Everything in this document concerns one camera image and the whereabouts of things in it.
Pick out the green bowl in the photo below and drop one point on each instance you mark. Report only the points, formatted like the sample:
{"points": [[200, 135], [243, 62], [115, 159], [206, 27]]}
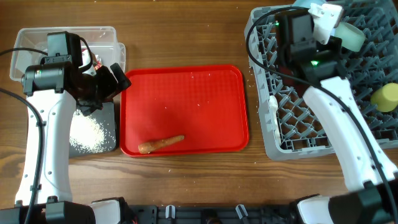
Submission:
{"points": [[351, 37]]}

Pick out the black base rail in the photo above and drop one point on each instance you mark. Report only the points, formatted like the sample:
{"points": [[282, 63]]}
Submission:
{"points": [[175, 214]]}

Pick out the red serving tray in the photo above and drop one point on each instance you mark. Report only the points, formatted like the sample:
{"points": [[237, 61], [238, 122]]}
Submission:
{"points": [[205, 104]]}

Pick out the yellow cup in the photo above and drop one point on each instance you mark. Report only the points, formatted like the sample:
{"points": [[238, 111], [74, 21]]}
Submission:
{"points": [[385, 98]]}

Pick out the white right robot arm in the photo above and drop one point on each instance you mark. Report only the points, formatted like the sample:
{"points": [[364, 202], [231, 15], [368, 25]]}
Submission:
{"points": [[310, 41]]}

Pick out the orange carrot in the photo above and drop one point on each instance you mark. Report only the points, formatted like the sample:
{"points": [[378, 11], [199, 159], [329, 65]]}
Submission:
{"points": [[151, 146]]}

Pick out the clear plastic bin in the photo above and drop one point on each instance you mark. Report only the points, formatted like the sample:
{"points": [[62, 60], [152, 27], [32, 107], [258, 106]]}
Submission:
{"points": [[102, 41]]}

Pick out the light blue plate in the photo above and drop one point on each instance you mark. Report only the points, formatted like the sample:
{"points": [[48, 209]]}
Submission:
{"points": [[307, 3]]}

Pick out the white plastic spoon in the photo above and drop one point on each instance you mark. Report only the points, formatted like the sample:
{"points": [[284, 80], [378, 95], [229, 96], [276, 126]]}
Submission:
{"points": [[273, 104]]}

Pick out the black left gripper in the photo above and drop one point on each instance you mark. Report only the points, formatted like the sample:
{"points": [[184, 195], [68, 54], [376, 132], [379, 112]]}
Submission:
{"points": [[111, 87]]}

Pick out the pile of rice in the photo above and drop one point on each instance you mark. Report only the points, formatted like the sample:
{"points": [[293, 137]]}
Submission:
{"points": [[86, 134]]}

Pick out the grey dishwasher rack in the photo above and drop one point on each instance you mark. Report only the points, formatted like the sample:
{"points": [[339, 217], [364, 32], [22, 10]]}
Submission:
{"points": [[368, 70]]}

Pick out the red snack wrapper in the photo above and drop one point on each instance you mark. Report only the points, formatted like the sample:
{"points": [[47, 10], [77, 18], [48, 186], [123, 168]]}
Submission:
{"points": [[97, 61]]}

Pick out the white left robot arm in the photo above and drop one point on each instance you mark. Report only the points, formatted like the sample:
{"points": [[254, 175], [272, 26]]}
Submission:
{"points": [[52, 91]]}

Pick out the black waste tray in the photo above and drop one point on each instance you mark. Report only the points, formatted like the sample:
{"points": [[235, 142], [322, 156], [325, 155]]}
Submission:
{"points": [[106, 118]]}

